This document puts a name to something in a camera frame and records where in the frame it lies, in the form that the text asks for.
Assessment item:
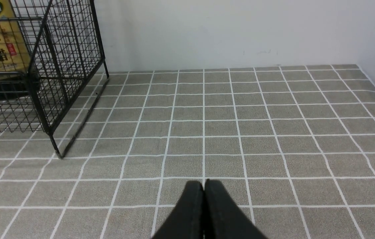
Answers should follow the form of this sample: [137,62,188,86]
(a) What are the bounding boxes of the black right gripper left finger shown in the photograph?
[152,181,204,239]

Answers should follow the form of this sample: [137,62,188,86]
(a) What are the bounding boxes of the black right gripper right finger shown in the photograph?
[204,179,267,239]

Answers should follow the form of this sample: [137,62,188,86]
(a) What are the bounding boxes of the large dark vinegar bottle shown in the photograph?
[0,0,41,101]

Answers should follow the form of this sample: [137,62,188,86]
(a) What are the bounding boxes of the grey checkered tablecloth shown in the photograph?
[0,64,375,239]

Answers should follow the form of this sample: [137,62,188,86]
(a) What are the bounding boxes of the black wire mesh shelf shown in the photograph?
[0,0,109,159]

